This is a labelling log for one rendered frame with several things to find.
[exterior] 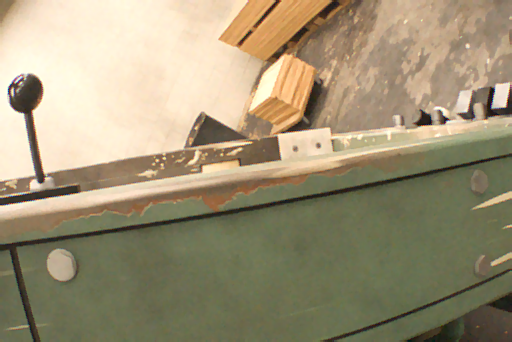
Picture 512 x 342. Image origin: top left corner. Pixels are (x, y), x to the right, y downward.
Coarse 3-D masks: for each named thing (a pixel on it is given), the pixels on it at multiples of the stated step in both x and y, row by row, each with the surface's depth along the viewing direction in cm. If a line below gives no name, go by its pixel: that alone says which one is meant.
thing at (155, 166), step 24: (216, 144) 108; (240, 144) 110; (264, 144) 111; (288, 144) 112; (312, 144) 114; (72, 168) 99; (96, 168) 101; (120, 168) 102; (144, 168) 104; (168, 168) 105; (192, 168) 107; (0, 192) 94
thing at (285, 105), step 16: (288, 64) 413; (304, 64) 421; (272, 80) 420; (288, 80) 411; (304, 80) 416; (320, 80) 428; (256, 96) 449; (272, 96) 404; (288, 96) 408; (304, 96) 413; (256, 112) 447; (272, 112) 432; (288, 112) 421; (272, 128) 464
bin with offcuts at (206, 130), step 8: (200, 120) 523; (208, 120) 530; (216, 120) 540; (192, 128) 566; (200, 128) 521; (208, 128) 525; (216, 128) 530; (224, 128) 536; (192, 136) 566; (200, 136) 521; (208, 136) 524; (216, 136) 527; (224, 136) 531; (232, 136) 537; (240, 136) 543; (192, 144) 521; (200, 144) 523; (208, 144) 525
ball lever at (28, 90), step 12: (24, 72) 39; (12, 84) 38; (24, 84) 38; (36, 84) 39; (12, 96) 38; (24, 96) 38; (36, 96) 39; (12, 108) 39; (24, 108) 39; (36, 132) 42; (36, 144) 42; (36, 156) 43; (36, 168) 44; (36, 180) 45; (48, 180) 45
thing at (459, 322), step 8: (456, 320) 35; (440, 328) 37; (448, 328) 36; (456, 328) 35; (416, 336) 37; (424, 336) 36; (432, 336) 36; (440, 336) 36; (448, 336) 35; (456, 336) 34
